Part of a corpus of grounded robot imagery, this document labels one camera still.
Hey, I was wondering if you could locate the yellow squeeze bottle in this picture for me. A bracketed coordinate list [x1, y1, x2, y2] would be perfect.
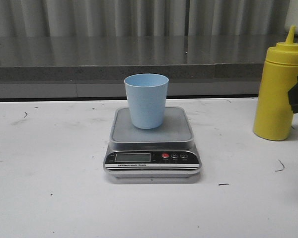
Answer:
[253, 25, 298, 141]

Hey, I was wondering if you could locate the light blue plastic cup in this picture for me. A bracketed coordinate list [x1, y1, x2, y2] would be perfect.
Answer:
[124, 73, 169, 129]

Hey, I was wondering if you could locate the silver digital kitchen scale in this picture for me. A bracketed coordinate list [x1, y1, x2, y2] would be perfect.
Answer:
[103, 107, 202, 183]

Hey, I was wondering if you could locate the grey steel counter shelf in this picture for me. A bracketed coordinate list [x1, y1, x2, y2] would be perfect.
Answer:
[0, 34, 286, 101]

